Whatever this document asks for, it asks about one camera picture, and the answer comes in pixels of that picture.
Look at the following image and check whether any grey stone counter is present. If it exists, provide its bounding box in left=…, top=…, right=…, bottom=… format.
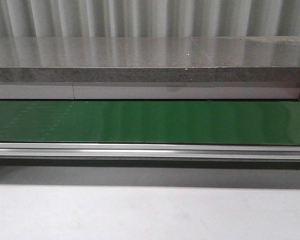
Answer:
left=0, top=36, right=300, bottom=101

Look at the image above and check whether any green conveyor belt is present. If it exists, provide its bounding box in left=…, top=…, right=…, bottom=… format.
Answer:
left=0, top=100, right=300, bottom=145

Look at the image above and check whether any white pleated curtain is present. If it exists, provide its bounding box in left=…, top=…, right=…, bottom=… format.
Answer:
left=0, top=0, right=300, bottom=38

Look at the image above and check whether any aluminium conveyor frame rail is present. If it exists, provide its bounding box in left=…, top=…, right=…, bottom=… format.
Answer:
left=0, top=142, right=300, bottom=163

